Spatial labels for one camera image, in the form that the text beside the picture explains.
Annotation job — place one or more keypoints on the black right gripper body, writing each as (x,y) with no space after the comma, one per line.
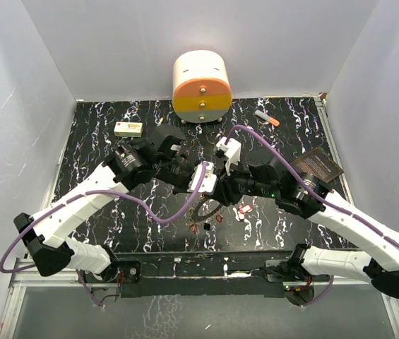
(236,185)

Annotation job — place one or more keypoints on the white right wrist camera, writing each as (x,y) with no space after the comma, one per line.
(230,149)

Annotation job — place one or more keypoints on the round three-colour drawer cabinet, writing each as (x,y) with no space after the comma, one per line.
(201,88)

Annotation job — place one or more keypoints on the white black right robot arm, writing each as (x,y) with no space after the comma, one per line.
(377,259)

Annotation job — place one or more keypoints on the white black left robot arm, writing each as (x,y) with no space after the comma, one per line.
(46,234)

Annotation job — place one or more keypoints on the white small cardboard box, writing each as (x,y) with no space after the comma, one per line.
(128,129)

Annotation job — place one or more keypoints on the orange and grey marker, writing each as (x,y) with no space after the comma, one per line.
(267,118)

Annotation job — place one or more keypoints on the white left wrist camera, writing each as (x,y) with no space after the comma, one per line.
(203,179)

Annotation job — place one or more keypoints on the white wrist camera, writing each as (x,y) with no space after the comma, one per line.
(203,179)
(230,149)

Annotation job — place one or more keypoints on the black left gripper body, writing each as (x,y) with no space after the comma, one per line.
(173,172)

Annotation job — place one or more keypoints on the dark paperback book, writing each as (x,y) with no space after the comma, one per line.
(318,163)

